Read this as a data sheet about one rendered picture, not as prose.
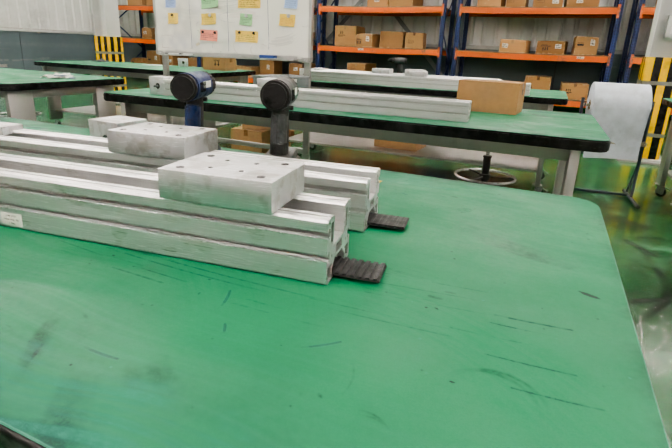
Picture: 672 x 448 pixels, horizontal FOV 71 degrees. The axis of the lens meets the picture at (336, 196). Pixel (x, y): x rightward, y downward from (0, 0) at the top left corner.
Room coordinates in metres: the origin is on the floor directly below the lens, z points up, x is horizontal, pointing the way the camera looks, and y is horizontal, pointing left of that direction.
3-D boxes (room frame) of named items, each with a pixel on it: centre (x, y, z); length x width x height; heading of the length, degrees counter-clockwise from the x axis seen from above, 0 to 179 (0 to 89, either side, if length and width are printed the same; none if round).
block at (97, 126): (1.14, 0.54, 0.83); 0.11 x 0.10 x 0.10; 153
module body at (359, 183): (0.87, 0.32, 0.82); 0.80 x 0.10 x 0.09; 73
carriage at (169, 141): (0.87, 0.32, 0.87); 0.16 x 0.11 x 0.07; 73
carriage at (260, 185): (0.61, 0.14, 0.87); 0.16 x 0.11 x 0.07; 73
